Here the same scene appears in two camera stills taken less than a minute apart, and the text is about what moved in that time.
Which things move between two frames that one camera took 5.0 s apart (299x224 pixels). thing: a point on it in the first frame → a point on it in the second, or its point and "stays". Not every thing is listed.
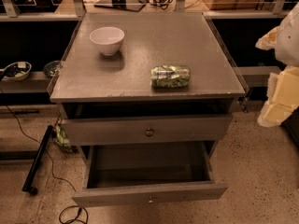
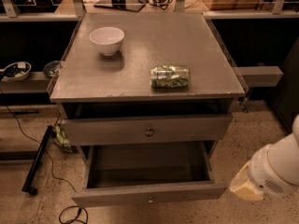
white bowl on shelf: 17,71 stays
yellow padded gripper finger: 282,97 → 274,168
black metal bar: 28,186 stays
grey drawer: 137,174 stays
